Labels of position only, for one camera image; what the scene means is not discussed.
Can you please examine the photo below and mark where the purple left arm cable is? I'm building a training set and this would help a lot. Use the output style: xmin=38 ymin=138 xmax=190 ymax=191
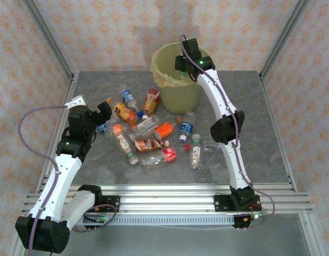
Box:
xmin=18 ymin=105 xmax=118 ymax=256

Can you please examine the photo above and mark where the aluminium base rail beam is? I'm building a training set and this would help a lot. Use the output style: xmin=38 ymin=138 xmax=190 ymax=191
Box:
xmin=24 ymin=183 xmax=314 ymax=214

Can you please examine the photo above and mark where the orange label bottle tan cap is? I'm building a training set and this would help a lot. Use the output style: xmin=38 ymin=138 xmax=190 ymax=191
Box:
xmin=153 ymin=116 xmax=183 ymax=141

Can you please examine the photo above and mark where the small green-lit circuit board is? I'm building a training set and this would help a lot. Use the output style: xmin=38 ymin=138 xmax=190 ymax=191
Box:
xmin=84 ymin=214 xmax=111 ymax=224
xmin=243 ymin=212 xmax=268 ymax=222

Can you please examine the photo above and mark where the red label bottle red cap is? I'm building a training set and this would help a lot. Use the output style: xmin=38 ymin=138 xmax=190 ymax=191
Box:
xmin=140 ymin=143 xmax=191 ymax=173

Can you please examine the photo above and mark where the blue-white label bottle blue cap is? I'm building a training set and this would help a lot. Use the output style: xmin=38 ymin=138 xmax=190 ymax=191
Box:
xmin=121 ymin=89 xmax=144 ymax=118

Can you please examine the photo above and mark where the green translucent plastic bin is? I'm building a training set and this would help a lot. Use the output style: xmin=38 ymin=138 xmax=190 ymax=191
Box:
xmin=150 ymin=42 xmax=210 ymax=115

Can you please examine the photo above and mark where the blue label bottle white cap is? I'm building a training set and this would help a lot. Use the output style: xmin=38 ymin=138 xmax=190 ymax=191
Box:
xmin=178 ymin=112 xmax=196 ymax=142

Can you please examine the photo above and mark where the orange juice bottle orange cap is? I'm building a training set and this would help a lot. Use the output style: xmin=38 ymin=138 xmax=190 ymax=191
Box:
xmin=106 ymin=97 xmax=140 ymax=126

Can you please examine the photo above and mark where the green cap bottle pale label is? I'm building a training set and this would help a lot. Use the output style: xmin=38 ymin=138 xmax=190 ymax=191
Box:
xmin=190 ymin=133 xmax=204 ymax=171

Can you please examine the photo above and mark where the aluminium frame leg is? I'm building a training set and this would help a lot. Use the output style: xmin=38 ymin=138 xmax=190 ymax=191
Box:
xmin=299 ymin=214 xmax=329 ymax=256

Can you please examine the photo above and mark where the white swirl label bottle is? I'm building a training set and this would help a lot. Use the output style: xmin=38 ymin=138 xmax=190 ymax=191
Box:
xmin=116 ymin=134 xmax=140 ymax=165

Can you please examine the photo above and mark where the clear bottle orange label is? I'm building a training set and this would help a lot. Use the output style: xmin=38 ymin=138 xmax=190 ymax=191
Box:
xmin=112 ymin=124 xmax=129 ymax=137

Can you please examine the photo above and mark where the brown label bottle pink cap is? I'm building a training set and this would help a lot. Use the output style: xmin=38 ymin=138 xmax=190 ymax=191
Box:
xmin=134 ymin=138 xmax=171 ymax=154

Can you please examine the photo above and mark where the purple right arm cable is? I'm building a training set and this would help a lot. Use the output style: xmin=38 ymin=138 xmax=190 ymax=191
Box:
xmin=180 ymin=34 xmax=276 ymax=231

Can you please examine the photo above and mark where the grey slotted cable duct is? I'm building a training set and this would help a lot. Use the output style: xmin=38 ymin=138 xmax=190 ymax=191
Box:
xmin=75 ymin=215 xmax=236 ymax=226

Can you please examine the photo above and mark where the yellow plastic bin liner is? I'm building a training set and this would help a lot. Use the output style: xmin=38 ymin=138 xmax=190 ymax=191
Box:
xmin=150 ymin=42 xmax=210 ymax=89

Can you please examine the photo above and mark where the crushed clear plastic bottle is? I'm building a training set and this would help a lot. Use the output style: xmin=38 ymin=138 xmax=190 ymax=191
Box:
xmin=203 ymin=140 xmax=221 ymax=154

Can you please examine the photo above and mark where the aluminium frame post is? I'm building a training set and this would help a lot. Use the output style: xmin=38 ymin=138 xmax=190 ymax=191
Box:
xmin=21 ymin=0 xmax=76 ymax=81
xmin=259 ymin=0 xmax=311 ymax=81

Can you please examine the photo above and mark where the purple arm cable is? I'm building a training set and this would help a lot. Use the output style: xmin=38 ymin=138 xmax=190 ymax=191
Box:
xmin=18 ymin=105 xmax=118 ymax=256
xmin=180 ymin=34 xmax=276 ymax=231

